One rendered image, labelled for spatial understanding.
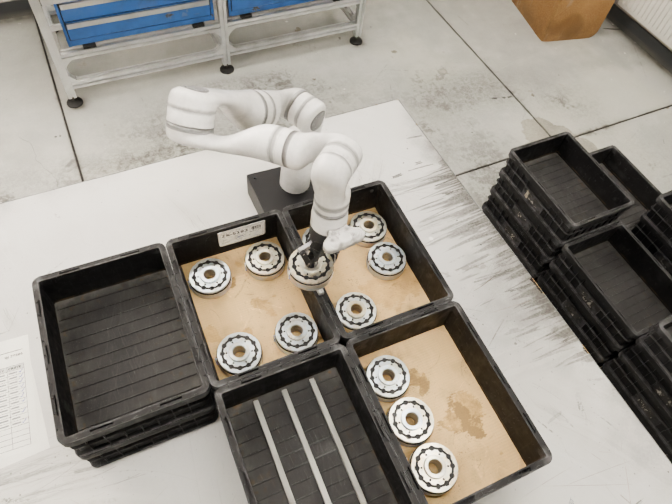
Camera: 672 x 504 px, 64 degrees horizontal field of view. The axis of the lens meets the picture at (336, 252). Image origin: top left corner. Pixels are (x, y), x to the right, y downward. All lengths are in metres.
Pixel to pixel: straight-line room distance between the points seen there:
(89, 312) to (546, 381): 1.18
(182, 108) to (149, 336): 0.56
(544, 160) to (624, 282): 0.57
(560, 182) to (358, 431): 1.44
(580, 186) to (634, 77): 1.75
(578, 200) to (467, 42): 1.75
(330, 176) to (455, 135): 2.19
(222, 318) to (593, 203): 1.54
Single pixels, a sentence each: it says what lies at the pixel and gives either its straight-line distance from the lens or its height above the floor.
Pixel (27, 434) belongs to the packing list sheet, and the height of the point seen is 0.70.
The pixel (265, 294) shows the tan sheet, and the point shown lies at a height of 0.83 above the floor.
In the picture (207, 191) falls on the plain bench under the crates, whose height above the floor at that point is 0.70.
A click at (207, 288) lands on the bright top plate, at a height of 0.86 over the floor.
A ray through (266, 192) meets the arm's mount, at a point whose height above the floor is 0.78.
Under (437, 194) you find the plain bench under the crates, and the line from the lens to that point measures 1.80.
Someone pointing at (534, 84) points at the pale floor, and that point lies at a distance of 3.60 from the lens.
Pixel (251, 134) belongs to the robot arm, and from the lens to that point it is 1.01.
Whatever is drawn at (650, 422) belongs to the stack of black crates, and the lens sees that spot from 2.22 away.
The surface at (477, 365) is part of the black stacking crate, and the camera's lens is 1.33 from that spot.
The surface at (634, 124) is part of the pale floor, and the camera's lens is 3.65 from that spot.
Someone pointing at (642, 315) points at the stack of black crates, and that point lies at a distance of 2.27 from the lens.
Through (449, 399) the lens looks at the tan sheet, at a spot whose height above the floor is 0.83.
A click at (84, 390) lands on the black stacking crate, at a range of 1.34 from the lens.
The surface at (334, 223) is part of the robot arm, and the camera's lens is 1.05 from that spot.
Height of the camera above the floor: 2.03
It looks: 56 degrees down
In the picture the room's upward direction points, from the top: 9 degrees clockwise
